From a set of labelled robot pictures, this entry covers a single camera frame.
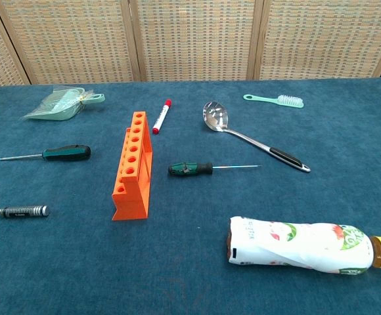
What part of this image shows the teal black handle screwdriver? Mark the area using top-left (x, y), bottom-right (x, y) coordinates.
top-left (0, 144), bottom-right (91, 162)

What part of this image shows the black knurled metal screwdriver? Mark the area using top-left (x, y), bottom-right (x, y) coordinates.
top-left (0, 205), bottom-right (51, 219)

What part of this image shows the orange tool holder rack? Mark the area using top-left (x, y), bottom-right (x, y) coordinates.
top-left (111, 111), bottom-right (153, 221)

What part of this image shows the green black slim screwdriver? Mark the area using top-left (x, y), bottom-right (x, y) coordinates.
top-left (168, 161), bottom-right (262, 177)

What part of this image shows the slotted steel serving spoon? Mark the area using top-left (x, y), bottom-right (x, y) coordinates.
top-left (202, 100), bottom-right (311, 173)

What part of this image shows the white marker red cap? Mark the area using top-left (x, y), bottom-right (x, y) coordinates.
top-left (152, 99), bottom-right (173, 135)

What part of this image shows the mint green brush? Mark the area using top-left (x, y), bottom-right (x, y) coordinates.
top-left (242, 93), bottom-right (305, 109)

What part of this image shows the woven folding screen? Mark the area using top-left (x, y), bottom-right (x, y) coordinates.
top-left (0, 0), bottom-right (381, 89)

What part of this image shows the tea bottle yellow cap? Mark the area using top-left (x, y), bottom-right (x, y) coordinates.
top-left (225, 215), bottom-right (381, 276)

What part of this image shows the blue felt table cover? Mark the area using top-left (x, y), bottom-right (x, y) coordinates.
top-left (0, 76), bottom-right (381, 315)

